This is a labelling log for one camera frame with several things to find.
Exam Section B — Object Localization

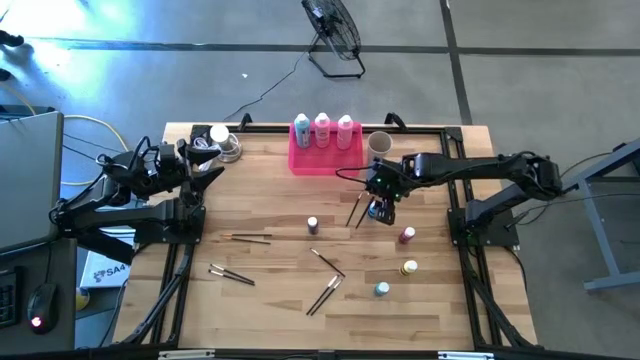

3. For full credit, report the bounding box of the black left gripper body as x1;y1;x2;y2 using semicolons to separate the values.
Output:
172;141;205;197

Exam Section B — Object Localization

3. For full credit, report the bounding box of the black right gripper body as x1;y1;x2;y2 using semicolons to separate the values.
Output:
367;154;419;202

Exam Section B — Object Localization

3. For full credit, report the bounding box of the large teal paint bottle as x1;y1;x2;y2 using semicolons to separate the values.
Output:
293;112;312;150

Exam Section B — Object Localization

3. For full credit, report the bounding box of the white bulb table lamp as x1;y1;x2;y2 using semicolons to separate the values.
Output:
208;123;244;164

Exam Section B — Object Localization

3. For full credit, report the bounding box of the beige ribbed cup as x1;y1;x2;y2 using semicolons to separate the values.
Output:
366;130;394;165

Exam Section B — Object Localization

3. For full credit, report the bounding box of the pink plastic bin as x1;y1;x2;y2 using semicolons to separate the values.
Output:
287;121;365;177

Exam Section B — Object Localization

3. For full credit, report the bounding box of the white printed box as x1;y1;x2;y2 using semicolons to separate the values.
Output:
79;249;132;291

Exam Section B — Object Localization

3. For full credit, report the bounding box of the black floor fan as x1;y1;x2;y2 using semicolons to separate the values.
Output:
300;0;367;80

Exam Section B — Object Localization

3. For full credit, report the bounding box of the dark grey desk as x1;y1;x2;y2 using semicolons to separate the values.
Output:
0;238;77;354

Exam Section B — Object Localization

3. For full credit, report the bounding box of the black computer mouse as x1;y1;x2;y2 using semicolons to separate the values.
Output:
26;282;59;335

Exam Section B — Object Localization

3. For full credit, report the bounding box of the grey metal stand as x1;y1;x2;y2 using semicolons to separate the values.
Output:
554;137;640;294

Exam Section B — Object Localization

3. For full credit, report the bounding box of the black keyboard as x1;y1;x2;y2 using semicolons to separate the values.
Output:
0;269;24;330

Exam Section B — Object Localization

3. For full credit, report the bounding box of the white coiled cable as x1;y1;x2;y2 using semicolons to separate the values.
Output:
191;135;224;160

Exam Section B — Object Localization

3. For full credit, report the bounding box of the black aluminium table frame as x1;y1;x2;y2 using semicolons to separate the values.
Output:
113;112;539;351

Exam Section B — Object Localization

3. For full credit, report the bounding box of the yellow floor cable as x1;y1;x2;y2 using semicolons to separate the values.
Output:
0;79;132;187

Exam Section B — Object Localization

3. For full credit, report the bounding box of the black fan cable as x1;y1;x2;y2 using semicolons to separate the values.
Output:
222;47;314;123

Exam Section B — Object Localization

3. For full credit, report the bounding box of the black floor cable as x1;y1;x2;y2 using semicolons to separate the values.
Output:
504;192;640;234

